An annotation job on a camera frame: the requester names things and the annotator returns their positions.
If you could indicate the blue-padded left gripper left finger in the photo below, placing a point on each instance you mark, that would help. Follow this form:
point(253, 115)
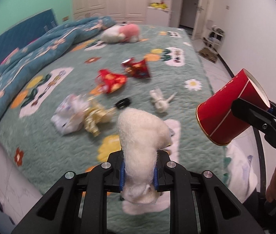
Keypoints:
point(122, 176)

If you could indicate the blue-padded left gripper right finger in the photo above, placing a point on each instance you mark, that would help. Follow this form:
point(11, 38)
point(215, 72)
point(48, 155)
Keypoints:
point(155, 179)

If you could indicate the white cotton wool ball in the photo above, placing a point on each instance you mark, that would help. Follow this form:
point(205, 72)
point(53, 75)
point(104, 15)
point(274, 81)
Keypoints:
point(141, 135)

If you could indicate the red cylindrical paper tube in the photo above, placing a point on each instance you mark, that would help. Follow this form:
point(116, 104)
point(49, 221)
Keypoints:
point(215, 115)

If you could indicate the red snack wrapper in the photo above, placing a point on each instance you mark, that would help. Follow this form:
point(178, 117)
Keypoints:
point(136, 69)

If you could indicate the crumpled cream yellow wrapper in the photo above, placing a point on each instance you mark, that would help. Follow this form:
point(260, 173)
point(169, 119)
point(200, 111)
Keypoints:
point(96, 114)

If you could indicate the black hair scrunchie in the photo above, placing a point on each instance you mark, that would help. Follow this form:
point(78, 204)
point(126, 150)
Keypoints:
point(123, 103)

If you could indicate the crumpled clear plastic bag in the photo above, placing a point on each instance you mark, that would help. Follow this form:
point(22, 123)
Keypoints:
point(69, 115)

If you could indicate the white coiled shoelace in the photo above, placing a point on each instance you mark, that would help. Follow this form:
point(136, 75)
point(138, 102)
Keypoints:
point(160, 103)

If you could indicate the brown door mat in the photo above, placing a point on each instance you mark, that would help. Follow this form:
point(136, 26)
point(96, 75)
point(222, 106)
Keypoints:
point(207, 54)

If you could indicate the red gold fabric pouch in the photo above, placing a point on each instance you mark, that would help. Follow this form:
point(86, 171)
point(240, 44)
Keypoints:
point(110, 82)

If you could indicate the white shoe rack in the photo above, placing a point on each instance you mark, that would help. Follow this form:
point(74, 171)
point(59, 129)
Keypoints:
point(215, 38)

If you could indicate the pink white plush toy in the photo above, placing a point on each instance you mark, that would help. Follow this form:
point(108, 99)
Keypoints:
point(129, 33)

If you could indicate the white door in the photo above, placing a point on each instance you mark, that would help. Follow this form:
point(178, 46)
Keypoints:
point(202, 14)

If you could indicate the blue floral quilt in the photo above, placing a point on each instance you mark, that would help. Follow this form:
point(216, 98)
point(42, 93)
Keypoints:
point(28, 61)

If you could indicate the yellow item on shelf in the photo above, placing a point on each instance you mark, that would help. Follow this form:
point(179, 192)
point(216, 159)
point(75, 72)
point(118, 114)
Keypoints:
point(159, 6)

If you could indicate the blue quilted headboard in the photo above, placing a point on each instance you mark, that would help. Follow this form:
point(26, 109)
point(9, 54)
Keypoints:
point(26, 31)

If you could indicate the white wardrobe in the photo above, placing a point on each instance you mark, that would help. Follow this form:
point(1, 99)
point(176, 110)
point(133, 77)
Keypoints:
point(123, 11)

